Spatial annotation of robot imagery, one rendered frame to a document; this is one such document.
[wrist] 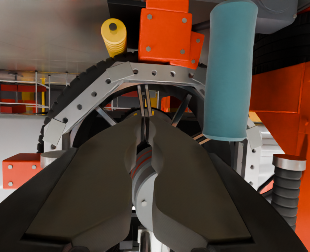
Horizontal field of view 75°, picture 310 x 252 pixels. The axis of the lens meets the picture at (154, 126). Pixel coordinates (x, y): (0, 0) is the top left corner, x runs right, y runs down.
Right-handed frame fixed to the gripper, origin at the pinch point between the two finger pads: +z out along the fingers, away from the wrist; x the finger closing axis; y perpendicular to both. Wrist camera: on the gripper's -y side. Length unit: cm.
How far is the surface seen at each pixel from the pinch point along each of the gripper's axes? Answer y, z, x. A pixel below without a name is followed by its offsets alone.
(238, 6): -6.9, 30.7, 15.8
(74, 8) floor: -2, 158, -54
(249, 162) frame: 27.9, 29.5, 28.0
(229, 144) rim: 28, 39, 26
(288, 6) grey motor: -8, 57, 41
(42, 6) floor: -1, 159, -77
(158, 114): 42, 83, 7
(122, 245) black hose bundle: 37.0, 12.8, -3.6
